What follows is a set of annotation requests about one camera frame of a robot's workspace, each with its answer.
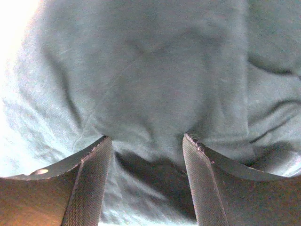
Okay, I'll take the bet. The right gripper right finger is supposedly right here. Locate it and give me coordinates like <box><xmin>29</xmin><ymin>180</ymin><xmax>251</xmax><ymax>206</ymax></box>
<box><xmin>182</xmin><ymin>133</ymin><xmax>301</xmax><ymax>226</ymax></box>

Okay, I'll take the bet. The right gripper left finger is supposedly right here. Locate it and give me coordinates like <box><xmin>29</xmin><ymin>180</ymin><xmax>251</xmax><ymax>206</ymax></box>
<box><xmin>0</xmin><ymin>136</ymin><xmax>112</xmax><ymax>226</ymax></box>

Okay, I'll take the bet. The black t shirt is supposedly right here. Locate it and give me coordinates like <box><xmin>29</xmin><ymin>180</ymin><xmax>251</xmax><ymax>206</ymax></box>
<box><xmin>0</xmin><ymin>0</ymin><xmax>301</xmax><ymax>226</ymax></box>

